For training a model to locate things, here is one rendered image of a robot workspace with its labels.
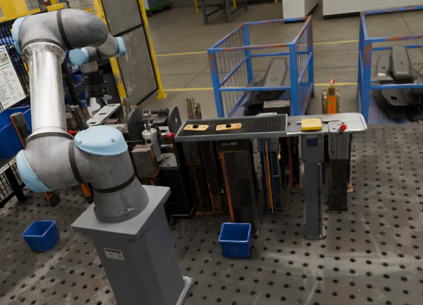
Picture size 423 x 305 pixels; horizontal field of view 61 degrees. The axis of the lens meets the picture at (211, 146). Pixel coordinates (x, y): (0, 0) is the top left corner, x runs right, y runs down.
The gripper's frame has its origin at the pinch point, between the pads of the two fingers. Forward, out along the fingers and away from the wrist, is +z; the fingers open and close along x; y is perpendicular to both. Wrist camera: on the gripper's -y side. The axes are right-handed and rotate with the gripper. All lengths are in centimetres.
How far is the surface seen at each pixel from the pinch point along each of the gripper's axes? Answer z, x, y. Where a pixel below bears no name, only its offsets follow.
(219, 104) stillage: 71, 179, 17
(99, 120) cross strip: 11.7, 17.4, -12.6
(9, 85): -13, 12, -55
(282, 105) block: 7, 14, 85
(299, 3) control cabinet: 66, 770, 100
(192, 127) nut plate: -6, -33, 55
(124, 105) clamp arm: 3.0, 15.3, 5.9
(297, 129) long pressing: 10, -6, 91
